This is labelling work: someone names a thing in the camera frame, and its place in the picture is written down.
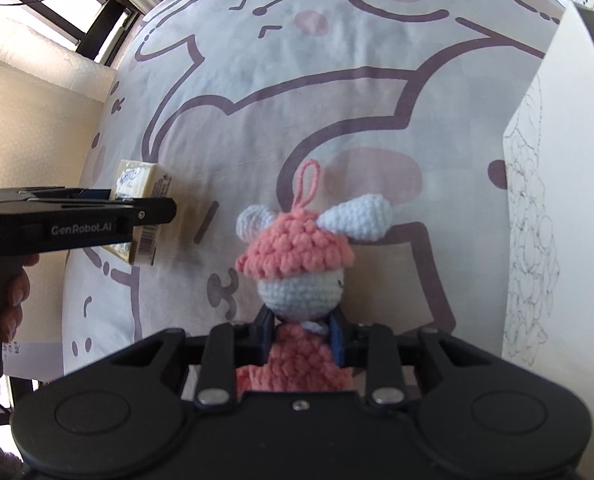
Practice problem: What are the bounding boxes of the printed cartoon blanket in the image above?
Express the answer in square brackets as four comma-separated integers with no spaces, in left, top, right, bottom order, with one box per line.
[62,0,570,396]

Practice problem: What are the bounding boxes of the window frame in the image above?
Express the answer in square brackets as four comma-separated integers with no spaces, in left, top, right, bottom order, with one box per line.
[0,0,139,67]

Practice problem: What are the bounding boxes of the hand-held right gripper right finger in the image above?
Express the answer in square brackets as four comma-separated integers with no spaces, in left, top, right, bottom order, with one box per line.
[327,310,500,406]

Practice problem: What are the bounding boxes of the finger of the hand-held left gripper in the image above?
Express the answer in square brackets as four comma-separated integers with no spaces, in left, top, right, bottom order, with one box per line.
[127,197,179,230]
[21,186,117,202]

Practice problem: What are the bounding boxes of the small yellow packet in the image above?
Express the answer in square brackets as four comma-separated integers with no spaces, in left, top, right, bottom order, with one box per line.
[108,160,173,266]

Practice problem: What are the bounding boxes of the white cardboard box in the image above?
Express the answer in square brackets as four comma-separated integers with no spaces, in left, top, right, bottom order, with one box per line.
[502,2,594,480]

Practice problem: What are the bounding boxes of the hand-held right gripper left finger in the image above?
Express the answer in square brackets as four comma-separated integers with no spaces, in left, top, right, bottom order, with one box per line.
[112,310,278,406]

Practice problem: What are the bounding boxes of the white printed paper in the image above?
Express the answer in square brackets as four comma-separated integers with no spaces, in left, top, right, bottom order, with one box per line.
[2,341,65,382]

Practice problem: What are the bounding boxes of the pink crochet doll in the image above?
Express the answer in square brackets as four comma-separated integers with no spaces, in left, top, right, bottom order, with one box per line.
[234,160,394,393]

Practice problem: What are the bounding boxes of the person's left hand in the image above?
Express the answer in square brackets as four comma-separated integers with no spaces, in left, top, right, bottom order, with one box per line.
[0,252,41,343]

